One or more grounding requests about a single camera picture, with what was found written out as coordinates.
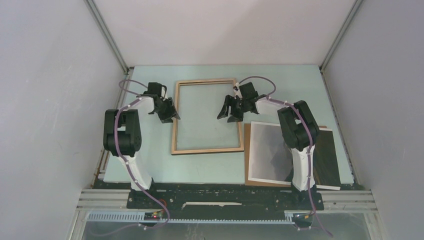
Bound wooden picture frame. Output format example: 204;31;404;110
171;78;244;155

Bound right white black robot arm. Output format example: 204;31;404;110
217;82;320;209

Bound corner aluminium post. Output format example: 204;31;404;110
84;0;130;74
319;0;365;73

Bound white cable duct strip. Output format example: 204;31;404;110
86;211;294;224

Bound brown cardboard backing board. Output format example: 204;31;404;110
244;123;329;188

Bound left corner aluminium post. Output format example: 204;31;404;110
84;0;130;74

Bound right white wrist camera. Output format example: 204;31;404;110
232;82;243;99

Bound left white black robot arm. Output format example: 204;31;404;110
103;82;180;208

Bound photo print sheet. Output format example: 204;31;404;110
247;121;341;191

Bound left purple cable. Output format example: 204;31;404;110
114;79;171;238

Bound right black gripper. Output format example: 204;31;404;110
217;95;248;124

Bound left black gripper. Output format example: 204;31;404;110
154;97;180;124

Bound aluminium frame rails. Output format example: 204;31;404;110
77;189;378;214

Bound right corner aluminium post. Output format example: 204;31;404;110
319;0;365;73

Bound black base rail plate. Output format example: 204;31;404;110
126;183;324;220

